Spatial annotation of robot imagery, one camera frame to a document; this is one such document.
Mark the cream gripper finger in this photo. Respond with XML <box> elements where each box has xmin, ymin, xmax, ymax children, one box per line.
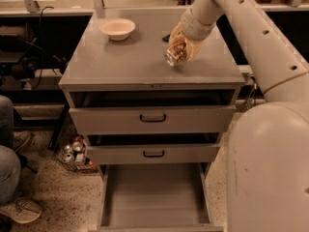
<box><xmin>184</xmin><ymin>40</ymin><xmax>203</xmax><ymax>62</ymax></box>
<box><xmin>168</xmin><ymin>24</ymin><xmax>182</xmax><ymax>45</ymax></box>

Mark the orange soda can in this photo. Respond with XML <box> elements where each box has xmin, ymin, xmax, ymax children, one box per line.
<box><xmin>164</xmin><ymin>37</ymin><xmax>188</xmax><ymax>67</ymax></box>

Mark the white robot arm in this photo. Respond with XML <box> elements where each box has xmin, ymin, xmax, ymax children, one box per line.
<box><xmin>171</xmin><ymin>0</ymin><xmax>309</xmax><ymax>232</ymax></box>

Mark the grey drawer cabinet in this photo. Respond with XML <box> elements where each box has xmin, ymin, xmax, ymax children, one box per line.
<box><xmin>59</xmin><ymin>7</ymin><xmax>246</xmax><ymax>179</ymax></box>

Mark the grey top drawer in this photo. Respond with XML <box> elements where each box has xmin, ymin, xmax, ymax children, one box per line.
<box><xmin>70</xmin><ymin>89</ymin><xmax>235</xmax><ymax>135</ymax></box>

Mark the grey drawer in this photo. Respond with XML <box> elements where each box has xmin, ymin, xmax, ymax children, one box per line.
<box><xmin>70</xmin><ymin>89</ymin><xmax>235</xmax><ymax>135</ymax></box>
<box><xmin>87</xmin><ymin>132</ymin><xmax>220</xmax><ymax>164</ymax></box>
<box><xmin>90</xmin><ymin>163</ymin><xmax>223</xmax><ymax>232</ymax></box>

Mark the grey middle drawer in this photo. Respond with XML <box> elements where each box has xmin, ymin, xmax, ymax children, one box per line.
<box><xmin>87</xmin><ymin>132</ymin><xmax>220</xmax><ymax>164</ymax></box>

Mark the red soda can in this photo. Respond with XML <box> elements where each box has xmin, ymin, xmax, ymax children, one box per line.
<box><xmin>72</xmin><ymin>135</ymin><xmax>84</xmax><ymax>152</ymax></box>

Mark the grey bottom drawer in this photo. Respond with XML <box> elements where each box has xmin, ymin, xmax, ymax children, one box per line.
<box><xmin>90</xmin><ymin>163</ymin><xmax>223</xmax><ymax>232</ymax></box>

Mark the silver soda can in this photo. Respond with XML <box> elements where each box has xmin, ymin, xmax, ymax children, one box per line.
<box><xmin>63</xmin><ymin>153</ymin><xmax>74</xmax><ymax>164</ymax></box>

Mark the black snack packet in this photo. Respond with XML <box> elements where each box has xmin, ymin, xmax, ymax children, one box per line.
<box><xmin>162</xmin><ymin>34</ymin><xmax>170</xmax><ymax>43</ymax></box>

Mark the white bowl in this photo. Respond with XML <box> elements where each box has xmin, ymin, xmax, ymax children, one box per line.
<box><xmin>99</xmin><ymin>18</ymin><xmax>135</xmax><ymax>42</ymax></box>

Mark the person leg in jeans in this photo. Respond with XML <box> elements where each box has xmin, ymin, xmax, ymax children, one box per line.
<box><xmin>0</xmin><ymin>96</ymin><xmax>21</xmax><ymax>205</ymax></box>

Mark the white sneaker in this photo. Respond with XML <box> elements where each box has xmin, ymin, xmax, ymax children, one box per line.
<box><xmin>0</xmin><ymin>197</ymin><xmax>42</xmax><ymax>224</ymax></box>

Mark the black top drawer handle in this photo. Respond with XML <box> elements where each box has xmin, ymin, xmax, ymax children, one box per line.
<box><xmin>139</xmin><ymin>114</ymin><xmax>166</xmax><ymax>123</ymax></box>

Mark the black drawer handle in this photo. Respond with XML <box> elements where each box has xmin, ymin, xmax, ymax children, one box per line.
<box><xmin>139</xmin><ymin>114</ymin><xmax>166</xmax><ymax>123</ymax></box>
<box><xmin>143</xmin><ymin>151</ymin><xmax>165</xmax><ymax>159</ymax></box>

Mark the black middle drawer handle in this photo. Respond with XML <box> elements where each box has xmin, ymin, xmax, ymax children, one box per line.
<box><xmin>143</xmin><ymin>151</ymin><xmax>165</xmax><ymax>159</ymax></box>

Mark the wire basket of cans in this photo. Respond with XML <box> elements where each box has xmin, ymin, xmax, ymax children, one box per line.
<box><xmin>56</xmin><ymin>135</ymin><xmax>98</xmax><ymax>173</ymax></box>

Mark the black camera equipment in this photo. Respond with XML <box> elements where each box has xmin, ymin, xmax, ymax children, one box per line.
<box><xmin>0</xmin><ymin>23</ymin><xmax>68</xmax><ymax>90</ymax></box>

